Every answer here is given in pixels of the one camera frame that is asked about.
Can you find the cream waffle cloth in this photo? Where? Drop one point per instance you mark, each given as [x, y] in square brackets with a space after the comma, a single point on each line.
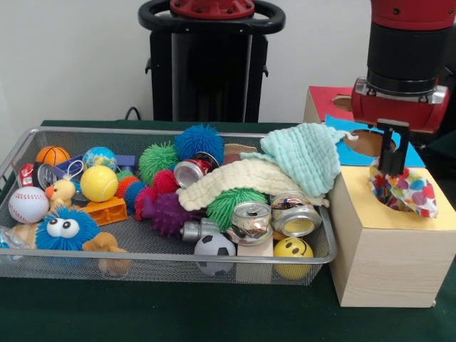
[242, 181]

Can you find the mint green waffle cloth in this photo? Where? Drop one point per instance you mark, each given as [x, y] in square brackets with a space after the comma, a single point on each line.
[303, 156]

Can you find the wooden box with three holes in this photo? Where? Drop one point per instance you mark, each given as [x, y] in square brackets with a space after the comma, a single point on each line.
[392, 263]

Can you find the yellow tennis ball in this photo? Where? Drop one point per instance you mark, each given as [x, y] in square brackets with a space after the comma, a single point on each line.
[99, 183]

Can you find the white baseball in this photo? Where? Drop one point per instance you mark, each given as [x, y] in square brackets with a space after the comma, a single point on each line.
[28, 204]

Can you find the crushed can yellow base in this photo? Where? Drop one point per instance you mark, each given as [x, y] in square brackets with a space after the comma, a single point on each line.
[295, 217]

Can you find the blue spiky puffer ball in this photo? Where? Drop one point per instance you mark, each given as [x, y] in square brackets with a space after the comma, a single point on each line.
[67, 238]
[199, 140]

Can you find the small soccer ball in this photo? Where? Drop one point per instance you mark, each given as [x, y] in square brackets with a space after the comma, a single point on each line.
[213, 249]

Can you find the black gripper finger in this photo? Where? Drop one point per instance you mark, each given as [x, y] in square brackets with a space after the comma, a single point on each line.
[385, 149]
[400, 153]

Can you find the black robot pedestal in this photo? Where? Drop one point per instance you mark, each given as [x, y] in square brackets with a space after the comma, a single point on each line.
[206, 78]

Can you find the shallow mesh bin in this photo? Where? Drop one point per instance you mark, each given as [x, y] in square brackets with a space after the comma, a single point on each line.
[178, 267]

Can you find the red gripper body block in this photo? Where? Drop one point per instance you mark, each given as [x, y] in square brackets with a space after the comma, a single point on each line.
[395, 112]

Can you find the yellow smiley ball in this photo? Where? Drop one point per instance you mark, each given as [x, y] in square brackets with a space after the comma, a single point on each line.
[294, 249]

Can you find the dark green table cloth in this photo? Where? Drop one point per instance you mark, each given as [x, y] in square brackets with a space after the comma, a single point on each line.
[178, 313]

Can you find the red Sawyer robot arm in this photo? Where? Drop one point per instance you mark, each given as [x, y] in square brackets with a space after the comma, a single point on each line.
[406, 42]

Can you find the silver crushed can pull tab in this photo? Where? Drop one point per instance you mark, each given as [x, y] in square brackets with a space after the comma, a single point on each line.
[249, 224]

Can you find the confetti print cloth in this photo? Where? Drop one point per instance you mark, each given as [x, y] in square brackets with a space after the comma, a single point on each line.
[413, 194]

